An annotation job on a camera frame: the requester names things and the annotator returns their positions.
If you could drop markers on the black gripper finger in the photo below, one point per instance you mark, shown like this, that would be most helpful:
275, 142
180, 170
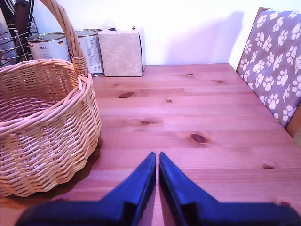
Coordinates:
141, 183
174, 186

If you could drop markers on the beige leaf-print tissue box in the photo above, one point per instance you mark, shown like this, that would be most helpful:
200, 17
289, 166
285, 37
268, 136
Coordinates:
121, 54

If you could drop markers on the ribbed white-label tin can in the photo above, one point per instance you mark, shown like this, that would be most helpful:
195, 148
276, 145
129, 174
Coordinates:
91, 54

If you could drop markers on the purple paw-print cloth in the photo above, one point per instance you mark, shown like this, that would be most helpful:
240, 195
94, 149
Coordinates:
270, 58

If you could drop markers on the large white-label tin can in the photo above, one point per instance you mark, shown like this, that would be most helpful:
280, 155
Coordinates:
47, 48

